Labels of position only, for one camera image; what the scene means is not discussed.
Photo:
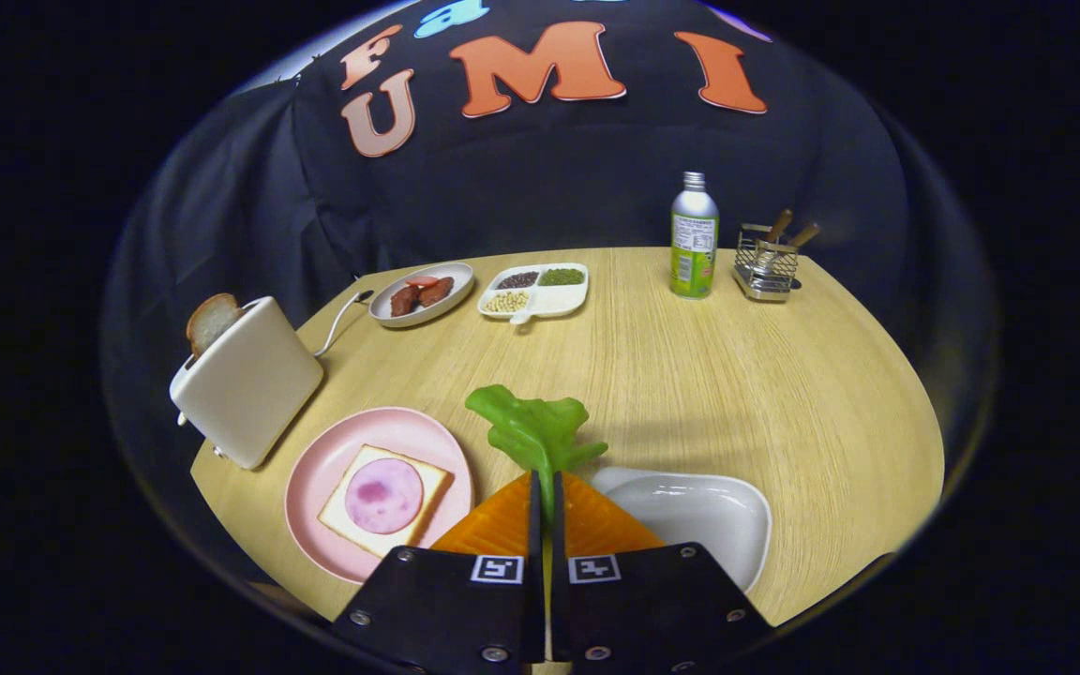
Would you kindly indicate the white divided tray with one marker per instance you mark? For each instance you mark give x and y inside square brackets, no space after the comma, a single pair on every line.
[559,302]

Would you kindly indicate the pink round plate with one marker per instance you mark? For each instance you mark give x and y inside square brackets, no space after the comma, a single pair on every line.
[324,469]

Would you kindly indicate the white toaster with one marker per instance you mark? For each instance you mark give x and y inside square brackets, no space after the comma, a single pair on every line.
[254,384]

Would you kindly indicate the brown meat piece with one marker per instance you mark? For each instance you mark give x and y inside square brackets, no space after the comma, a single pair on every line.
[404,301]
[437,292]

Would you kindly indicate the pink ham slice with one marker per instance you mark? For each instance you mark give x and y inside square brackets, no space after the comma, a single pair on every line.
[383,495]

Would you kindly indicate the white bread slice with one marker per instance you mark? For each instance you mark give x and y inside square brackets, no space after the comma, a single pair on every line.
[432,480]

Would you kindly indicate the pile of yellow beans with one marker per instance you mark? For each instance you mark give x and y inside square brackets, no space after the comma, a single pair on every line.
[507,301]

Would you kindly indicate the silver bottle with green label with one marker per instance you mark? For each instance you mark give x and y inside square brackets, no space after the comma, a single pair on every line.
[693,253]

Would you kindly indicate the pink sausage slice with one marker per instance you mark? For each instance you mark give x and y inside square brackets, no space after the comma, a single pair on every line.
[422,280]

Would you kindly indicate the pile of green beans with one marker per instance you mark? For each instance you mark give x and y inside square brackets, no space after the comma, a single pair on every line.
[562,277]

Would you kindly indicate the toasted bread slice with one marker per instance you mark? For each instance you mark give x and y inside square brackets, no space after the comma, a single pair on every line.
[210,323]

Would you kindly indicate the white oval dish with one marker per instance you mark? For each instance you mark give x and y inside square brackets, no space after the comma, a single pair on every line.
[699,516]

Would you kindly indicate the grey round plate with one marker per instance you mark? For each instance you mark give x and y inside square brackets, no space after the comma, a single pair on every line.
[458,274]

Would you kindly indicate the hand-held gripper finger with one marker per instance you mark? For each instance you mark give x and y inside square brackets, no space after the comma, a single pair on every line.
[534,534]
[558,539]

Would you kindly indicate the black backdrop cloth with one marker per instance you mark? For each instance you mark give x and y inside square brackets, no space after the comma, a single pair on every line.
[549,178]

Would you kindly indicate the green lettuce leaf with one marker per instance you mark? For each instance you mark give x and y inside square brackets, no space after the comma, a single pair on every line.
[531,431]

